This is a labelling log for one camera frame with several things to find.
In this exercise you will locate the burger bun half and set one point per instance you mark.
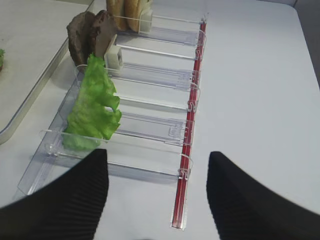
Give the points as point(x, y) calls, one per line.
point(117, 9)
point(132, 11)

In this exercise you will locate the brown meat patty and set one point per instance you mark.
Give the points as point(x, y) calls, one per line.
point(102, 32)
point(78, 31)

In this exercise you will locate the green lettuce leaf in rack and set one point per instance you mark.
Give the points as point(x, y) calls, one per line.
point(95, 115)

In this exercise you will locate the burger bun half left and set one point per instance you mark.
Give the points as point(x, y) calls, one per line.
point(117, 9)

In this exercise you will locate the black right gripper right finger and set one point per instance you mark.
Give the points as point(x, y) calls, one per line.
point(244, 209)

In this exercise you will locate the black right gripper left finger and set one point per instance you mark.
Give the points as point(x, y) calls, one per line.
point(68, 208)

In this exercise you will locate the white pusher block far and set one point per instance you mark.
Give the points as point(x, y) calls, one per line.
point(145, 21)

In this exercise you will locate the white pusher block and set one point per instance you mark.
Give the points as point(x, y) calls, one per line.
point(113, 57)
point(145, 21)

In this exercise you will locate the clear acrylic food rack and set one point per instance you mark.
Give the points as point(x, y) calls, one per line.
point(153, 86)

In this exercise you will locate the lettuce leaf on tray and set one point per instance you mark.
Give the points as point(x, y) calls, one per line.
point(2, 55)

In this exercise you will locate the red rack rail strip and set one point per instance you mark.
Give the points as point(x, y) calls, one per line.
point(184, 171)

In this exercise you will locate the burger bun half right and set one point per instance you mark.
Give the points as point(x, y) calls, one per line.
point(132, 11)

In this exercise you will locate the white metal tray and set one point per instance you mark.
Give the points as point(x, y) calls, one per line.
point(33, 36)

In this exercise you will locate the brown meat patty rear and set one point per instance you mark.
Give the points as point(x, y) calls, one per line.
point(78, 31)

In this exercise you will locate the brown meat patty front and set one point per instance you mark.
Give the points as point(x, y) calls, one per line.
point(102, 32)

